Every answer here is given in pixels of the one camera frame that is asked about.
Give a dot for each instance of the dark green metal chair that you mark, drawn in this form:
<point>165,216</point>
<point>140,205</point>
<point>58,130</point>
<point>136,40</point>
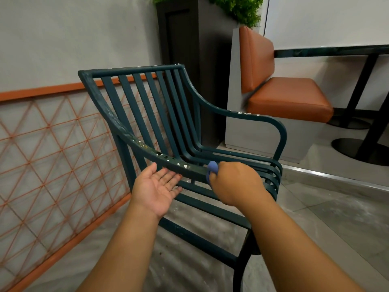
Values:
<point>127,70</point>

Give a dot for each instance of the orange lattice wall panel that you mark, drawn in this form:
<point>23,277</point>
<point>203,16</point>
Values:
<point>45,91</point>

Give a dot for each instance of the person's left forearm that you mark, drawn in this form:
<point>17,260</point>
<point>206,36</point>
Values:
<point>127,255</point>

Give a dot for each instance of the person's right forearm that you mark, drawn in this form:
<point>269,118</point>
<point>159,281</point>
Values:
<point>288,246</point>

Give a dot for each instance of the orange cushioned bench grey base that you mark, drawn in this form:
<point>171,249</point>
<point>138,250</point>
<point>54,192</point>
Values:
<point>288,100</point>

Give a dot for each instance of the blue cleaning cloth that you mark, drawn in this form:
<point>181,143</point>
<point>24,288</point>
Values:
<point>212,167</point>

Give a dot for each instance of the green plant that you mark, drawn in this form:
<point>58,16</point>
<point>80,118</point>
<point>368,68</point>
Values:
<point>243,9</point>

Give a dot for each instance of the beige table with black legs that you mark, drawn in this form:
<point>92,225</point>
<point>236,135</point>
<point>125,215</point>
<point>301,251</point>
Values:
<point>334,51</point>

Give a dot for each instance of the person's left hand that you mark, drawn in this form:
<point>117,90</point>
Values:
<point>152,191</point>

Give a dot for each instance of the metal floor edge strip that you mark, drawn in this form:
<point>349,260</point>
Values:
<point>334,177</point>

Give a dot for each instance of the dark planter box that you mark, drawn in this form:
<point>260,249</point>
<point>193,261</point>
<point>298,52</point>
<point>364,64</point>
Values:
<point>194,42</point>

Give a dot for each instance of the person's right hand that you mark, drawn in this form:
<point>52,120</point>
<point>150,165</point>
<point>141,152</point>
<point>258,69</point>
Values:
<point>237,182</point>

